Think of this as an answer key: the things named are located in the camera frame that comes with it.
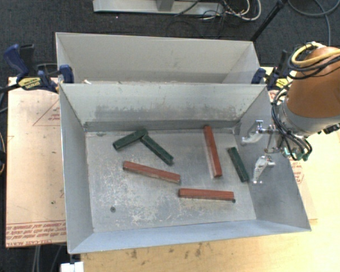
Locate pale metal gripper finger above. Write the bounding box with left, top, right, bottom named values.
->
left=252, top=155, right=276, bottom=184
left=240, top=120, right=265, bottom=146

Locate dark green flat block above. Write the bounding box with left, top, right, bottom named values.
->
left=227, top=147, right=250, bottom=183
left=112, top=128, right=148, bottom=151
left=140, top=135, right=175, bottom=166

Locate red-brown flat block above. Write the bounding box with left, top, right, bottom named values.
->
left=122, top=160, right=181, bottom=184
left=202, top=125, right=223, bottom=179
left=177, top=188, right=235, bottom=202

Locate grey metal bin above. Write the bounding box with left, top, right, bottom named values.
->
left=55, top=32, right=312, bottom=254

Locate brown cardboard board, red print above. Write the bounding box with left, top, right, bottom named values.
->
left=5, top=76, right=318, bottom=249

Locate black cylinder on white bracket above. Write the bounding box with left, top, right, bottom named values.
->
left=322, top=122, right=340, bottom=135

